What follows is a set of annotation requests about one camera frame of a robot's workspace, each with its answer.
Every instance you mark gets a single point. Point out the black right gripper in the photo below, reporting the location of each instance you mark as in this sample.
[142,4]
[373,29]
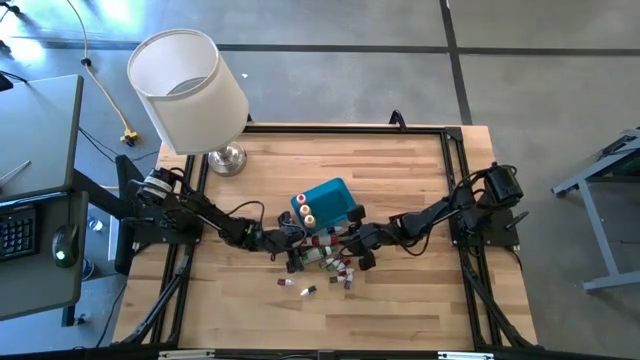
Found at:
[372,235]

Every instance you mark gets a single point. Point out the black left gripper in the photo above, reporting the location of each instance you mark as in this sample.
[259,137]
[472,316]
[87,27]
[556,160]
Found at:
[277,239]

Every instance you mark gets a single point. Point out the large yellow-tipped orange bottle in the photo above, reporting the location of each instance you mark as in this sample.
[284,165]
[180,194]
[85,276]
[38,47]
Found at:
[309,220]

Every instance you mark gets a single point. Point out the large dark red bottle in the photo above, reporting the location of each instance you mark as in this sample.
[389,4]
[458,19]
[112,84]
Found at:
[320,240]

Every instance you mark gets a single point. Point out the large green food coloring bottle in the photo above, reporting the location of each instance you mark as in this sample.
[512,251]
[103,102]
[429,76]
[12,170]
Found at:
[317,255]

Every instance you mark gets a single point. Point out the large orange-tipped red bottle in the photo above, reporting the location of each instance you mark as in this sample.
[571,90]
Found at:
[304,209]

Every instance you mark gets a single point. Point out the large red-tipped bottle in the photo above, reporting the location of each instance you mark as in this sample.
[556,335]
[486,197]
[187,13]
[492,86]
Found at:
[301,198]

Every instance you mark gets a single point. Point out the teal plastic bin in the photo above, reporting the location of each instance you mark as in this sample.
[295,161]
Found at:
[330,202]

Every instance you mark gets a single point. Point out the small black-labelled dropper bottle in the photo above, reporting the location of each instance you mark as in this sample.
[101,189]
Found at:
[310,290]

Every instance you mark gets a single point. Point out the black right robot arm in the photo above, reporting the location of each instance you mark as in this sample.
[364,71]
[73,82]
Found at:
[430,217]

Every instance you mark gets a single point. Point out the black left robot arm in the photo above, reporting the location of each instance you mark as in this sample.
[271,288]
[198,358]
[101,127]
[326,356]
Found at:
[210,215]

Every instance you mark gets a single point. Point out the white-shade silver table lamp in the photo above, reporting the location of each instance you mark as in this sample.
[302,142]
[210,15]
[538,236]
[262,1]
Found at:
[200,120]

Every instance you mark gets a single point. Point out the black desk support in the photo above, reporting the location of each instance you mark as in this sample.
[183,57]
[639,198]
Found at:
[125,250]

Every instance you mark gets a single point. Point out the clear water bottle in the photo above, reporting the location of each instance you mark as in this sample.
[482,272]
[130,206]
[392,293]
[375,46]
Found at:
[88,269]
[95,224]

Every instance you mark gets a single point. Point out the black computer mouse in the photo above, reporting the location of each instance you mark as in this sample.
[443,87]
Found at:
[65,240]

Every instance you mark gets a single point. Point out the grey metal table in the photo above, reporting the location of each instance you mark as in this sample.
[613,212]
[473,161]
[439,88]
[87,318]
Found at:
[596,235]

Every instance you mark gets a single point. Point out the dark grey desk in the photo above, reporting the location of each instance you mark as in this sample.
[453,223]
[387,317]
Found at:
[45,295]

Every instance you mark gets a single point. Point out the black keyboard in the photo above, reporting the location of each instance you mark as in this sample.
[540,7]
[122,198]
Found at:
[17,232]

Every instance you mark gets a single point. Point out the silver pen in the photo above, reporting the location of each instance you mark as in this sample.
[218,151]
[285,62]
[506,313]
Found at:
[15,171]

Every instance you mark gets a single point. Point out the silver frame bracket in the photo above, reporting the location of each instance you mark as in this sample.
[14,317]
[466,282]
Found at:
[185,355]
[465,356]

